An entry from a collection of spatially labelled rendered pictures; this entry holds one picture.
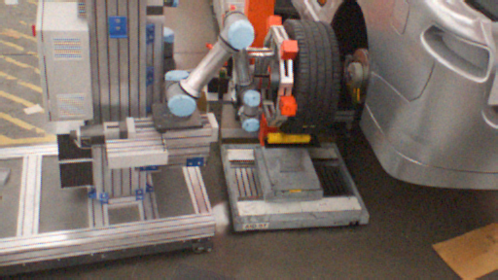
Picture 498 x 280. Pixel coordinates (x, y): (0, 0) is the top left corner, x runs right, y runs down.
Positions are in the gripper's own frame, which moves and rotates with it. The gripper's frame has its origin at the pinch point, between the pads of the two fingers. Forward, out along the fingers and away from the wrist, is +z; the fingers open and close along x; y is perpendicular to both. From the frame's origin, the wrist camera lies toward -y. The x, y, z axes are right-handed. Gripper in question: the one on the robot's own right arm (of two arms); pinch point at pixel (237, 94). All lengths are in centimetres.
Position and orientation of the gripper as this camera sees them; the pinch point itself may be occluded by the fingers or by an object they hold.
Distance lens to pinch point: 305.0
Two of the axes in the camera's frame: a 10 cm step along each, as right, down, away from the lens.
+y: 1.6, -8.5, -5.0
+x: -9.4, 0.3, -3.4
